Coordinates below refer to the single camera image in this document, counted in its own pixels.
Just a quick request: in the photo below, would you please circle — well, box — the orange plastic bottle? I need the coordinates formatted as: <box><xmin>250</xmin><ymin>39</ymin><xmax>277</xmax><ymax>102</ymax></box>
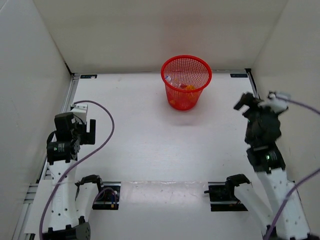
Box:
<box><xmin>185</xmin><ymin>85</ymin><xmax>196</xmax><ymax>91</ymax></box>

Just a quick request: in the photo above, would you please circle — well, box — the clear bottle blue cap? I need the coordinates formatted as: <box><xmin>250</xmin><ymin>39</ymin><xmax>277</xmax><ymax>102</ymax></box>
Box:
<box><xmin>164</xmin><ymin>75</ymin><xmax>187</xmax><ymax>89</ymax></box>

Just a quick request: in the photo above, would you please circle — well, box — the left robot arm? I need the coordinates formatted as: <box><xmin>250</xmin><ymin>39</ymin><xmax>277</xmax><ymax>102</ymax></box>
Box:
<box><xmin>39</xmin><ymin>109</ymin><xmax>105</xmax><ymax>240</ymax></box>

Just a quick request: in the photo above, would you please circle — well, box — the red mesh plastic bin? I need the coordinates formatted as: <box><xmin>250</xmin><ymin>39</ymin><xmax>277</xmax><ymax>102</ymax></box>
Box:
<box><xmin>160</xmin><ymin>55</ymin><xmax>213</xmax><ymax>111</ymax></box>

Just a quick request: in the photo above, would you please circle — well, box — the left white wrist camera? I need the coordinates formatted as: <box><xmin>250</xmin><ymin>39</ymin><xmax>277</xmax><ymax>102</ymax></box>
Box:
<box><xmin>70</xmin><ymin>103</ymin><xmax>88</xmax><ymax>124</ymax></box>

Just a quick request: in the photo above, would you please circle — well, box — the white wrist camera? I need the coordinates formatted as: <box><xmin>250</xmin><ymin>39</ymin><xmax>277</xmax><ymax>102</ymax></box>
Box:
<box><xmin>257</xmin><ymin>91</ymin><xmax>291</xmax><ymax>115</ymax></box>
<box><xmin>70</xmin><ymin>103</ymin><xmax>88</xmax><ymax>124</ymax></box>

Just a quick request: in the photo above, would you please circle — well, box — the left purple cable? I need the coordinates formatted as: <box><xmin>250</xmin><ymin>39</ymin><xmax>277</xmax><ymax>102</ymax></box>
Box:
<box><xmin>39</xmin><ymin>99</ymin><xmax>116</xmax><ymax>240</ymax></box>

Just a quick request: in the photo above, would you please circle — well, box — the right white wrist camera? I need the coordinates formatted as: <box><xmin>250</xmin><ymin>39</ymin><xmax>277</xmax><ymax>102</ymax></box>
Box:
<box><xmin>257</xmin><ymin>91</ymin><xmax>291</xmax><ymax>115</ymax></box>

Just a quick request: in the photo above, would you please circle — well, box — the left aluminium frame rail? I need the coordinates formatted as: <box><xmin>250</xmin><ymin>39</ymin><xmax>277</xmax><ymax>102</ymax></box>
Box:
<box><xmin>16</xmin><ymin>77</ymin><xmax>96</xmax><ymax>240</ymax></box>

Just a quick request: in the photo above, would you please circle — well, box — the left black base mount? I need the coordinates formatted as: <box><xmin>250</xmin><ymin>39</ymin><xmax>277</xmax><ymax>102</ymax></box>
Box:
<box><xmin>92</xmin><ymin>182</ymin><xmax>121</xmax><ymax>211</ymax></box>

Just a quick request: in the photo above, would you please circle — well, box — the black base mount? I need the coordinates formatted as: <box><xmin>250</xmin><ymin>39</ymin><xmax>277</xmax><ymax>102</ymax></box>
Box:
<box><xmin>92</xmin><ymin>182</ymin><xmax>121</xmax><ymax>211</ymax></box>
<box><xmin>204</xmin><ymin>182</ymin><xmax>248</xmax><ymax>212</ymax></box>

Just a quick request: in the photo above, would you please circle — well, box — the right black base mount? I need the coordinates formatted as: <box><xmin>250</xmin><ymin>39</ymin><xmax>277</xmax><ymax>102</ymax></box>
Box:
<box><xmin>204</xmin><ymin>182</ymin><xmax>248</xmax><ymax>212</ymax></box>

